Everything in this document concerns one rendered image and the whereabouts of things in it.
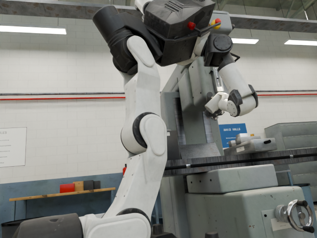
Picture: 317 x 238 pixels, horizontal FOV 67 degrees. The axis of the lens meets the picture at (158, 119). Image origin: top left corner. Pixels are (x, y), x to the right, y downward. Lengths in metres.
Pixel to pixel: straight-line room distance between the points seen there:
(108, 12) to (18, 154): 5.09
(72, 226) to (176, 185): 1.18
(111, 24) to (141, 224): 0.75
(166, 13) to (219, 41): 0.27
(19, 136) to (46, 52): 2.16
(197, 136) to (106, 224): 1.33
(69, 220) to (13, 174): 5.14
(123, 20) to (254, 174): 0.99
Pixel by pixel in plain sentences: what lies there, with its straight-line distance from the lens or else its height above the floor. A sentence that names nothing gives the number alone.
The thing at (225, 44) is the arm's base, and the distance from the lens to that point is 1.17.
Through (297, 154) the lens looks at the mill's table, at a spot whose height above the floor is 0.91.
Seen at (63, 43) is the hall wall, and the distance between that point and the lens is 6.77.
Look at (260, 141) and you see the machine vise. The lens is 1.50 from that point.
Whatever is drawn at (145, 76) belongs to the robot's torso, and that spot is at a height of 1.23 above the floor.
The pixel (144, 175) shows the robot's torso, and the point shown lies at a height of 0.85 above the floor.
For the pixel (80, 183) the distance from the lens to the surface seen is 5.12.
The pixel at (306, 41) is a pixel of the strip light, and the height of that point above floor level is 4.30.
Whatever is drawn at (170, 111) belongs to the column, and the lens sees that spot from 1.93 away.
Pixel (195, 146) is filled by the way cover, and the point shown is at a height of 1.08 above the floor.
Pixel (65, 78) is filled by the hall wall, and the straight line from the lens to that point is 6.27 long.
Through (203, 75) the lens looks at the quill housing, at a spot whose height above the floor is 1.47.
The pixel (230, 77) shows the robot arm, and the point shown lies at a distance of 1.15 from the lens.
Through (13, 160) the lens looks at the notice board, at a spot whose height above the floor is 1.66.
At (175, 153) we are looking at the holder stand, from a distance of 1.43.
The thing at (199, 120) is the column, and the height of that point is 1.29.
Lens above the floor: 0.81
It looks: 16 degrees up
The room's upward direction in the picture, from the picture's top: 6 degrees counter-clockwise
